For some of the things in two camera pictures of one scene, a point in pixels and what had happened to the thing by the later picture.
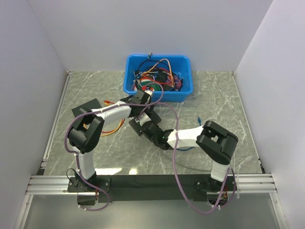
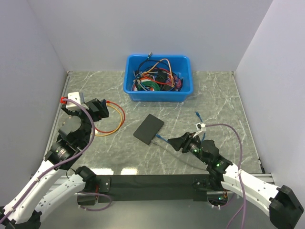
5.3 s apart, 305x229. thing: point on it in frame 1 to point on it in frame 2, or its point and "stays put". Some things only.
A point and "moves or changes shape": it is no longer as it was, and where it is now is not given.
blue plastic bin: [182, 64] stays put
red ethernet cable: [120, 127] stays put
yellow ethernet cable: [108, 104] stays put
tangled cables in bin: [156, 75] stays put
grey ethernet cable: [184, 166] to [180, 156]
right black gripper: [147, 136] to [183, 142]
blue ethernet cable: [199, 120] moves or changes shape
